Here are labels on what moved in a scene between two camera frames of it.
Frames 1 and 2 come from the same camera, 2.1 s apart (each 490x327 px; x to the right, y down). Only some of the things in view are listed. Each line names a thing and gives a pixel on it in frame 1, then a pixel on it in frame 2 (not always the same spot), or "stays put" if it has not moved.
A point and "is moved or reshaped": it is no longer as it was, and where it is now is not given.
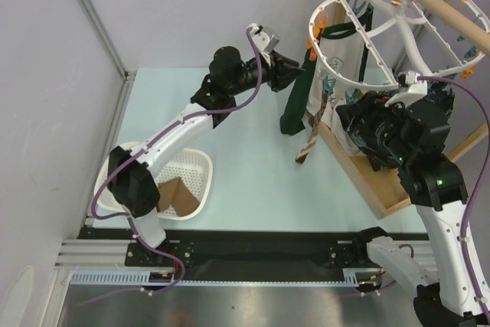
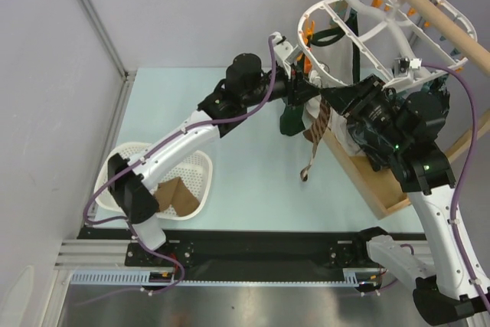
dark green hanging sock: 292,119 stays put
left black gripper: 282,72 -> 299,89
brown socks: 175,193 stays put
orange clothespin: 313,54 -> 308,64
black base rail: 243,249 stays put
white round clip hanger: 387,34 is moved or reshaped
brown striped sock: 314,121 is moved or reshaped
